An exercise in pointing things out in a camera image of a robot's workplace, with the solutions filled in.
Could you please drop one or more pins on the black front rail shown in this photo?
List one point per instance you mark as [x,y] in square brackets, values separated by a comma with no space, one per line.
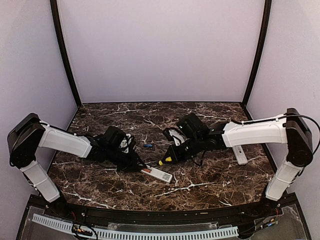
[234,215]

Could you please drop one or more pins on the yellow handled screwdriver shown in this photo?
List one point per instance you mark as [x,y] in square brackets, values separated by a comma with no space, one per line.
[165,161]

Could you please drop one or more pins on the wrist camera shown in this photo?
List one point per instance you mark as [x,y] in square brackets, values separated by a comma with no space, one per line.
[127,143]
[174,135]

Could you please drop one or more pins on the black frame post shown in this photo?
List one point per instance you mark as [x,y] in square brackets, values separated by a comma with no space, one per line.
[63,52]
[258,52]

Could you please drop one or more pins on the white slotted cable duct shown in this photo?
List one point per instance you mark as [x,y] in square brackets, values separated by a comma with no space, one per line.
[135,232]

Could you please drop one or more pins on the slim white remote control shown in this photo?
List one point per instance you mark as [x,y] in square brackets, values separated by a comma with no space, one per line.
[159,174]

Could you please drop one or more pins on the white remote at right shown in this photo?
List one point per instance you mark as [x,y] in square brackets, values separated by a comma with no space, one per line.
[240,155]

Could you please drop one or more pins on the right black frame post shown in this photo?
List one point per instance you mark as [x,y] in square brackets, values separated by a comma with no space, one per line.
[258,52]

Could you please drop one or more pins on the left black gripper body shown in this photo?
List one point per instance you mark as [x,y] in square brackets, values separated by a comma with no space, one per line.
[124,163]

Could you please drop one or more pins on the left black frame post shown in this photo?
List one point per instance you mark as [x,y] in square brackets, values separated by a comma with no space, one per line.
[63,52]

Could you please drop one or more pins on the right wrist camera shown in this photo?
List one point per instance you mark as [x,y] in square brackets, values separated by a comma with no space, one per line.
[174,135]

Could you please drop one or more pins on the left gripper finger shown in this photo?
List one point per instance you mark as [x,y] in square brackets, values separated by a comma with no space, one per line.
[139,161]
[139,168]

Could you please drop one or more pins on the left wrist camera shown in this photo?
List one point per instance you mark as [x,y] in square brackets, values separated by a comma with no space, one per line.
[127,143]

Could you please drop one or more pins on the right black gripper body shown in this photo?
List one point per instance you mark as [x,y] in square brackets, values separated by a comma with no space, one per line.
[187,153]

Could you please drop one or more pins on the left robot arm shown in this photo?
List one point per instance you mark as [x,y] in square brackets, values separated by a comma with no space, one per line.
[31,134]

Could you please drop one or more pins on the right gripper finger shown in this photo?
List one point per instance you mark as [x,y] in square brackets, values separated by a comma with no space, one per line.
[172,161]
[170,153]

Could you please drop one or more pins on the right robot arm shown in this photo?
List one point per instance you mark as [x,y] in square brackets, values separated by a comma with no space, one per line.
[192,136]

